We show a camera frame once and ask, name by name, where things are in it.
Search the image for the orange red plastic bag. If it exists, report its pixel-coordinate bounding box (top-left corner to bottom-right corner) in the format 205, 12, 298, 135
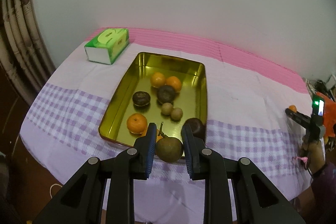
316, 92, 336, 138

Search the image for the orange tangerine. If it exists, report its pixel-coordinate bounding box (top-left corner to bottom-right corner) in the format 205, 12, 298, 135
288, 105, 297, 113
126, 113, 147, 135
150, 72, 166, 89
141, 129, 163, 142
165, 76, 182, 93

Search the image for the person hand holding gripper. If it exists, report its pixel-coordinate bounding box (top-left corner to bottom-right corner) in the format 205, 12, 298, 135
302, 136, 326, 174

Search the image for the green tissue box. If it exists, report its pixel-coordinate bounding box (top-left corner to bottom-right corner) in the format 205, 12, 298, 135
84, 28, 129, 65

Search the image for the gold metal tin tray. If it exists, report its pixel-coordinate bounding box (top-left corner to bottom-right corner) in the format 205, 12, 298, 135
98, 52, 207, 162

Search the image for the dark purple mangosteen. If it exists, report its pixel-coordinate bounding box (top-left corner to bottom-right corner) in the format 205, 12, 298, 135
132, 91, 151, 107
157, 85, 176, 104
185, 118, 206, 141

